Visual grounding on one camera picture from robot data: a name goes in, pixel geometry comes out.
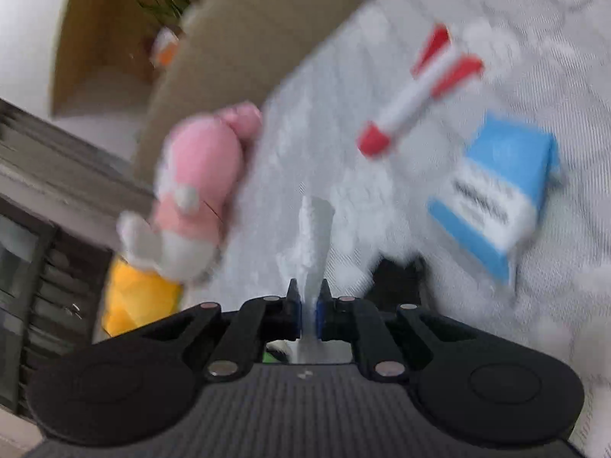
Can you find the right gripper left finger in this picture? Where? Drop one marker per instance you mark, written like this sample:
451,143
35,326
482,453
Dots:
293,309

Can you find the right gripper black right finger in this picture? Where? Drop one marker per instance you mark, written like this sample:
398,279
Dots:
325,310

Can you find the white wet wipe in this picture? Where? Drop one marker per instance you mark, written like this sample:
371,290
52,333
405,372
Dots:
305,261

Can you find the blue wet wipes pack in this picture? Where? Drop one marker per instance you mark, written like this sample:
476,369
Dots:
490,203

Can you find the pink white plush toy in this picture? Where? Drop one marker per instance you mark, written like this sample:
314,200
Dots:
200,166

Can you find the yellow plush toy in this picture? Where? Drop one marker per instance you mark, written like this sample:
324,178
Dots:
135,298

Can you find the red white toy rocket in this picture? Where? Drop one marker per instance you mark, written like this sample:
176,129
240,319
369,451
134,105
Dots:
441,67

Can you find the beige headboard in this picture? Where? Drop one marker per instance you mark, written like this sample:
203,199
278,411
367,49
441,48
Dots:
234,50

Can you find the potted green plant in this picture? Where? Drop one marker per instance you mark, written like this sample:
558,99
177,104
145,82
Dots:
167,16

